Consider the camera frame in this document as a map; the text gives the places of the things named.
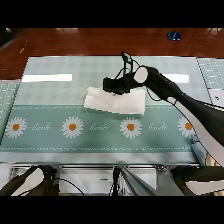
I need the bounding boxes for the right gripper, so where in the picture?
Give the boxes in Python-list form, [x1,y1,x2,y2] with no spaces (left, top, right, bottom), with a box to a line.
[102,74,137,96]

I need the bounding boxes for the white T-shirt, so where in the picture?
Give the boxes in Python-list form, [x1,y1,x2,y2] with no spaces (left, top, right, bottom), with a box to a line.
[83,86,147,116]

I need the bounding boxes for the blue round object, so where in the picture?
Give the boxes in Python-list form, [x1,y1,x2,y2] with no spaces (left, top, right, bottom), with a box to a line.
[167,30,182,42]

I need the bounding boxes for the light blue garment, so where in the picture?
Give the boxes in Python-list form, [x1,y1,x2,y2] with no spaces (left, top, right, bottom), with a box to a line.
[190,139,210,167]

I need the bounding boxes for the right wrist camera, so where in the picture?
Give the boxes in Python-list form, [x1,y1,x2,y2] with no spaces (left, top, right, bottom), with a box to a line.
[120,51,142,78]

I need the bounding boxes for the silver frame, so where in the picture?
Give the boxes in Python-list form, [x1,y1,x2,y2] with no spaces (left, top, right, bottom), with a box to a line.
[0,161,224,197]

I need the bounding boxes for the black cable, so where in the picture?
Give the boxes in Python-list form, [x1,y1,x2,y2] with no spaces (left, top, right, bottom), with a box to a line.
[53,177,85,197]

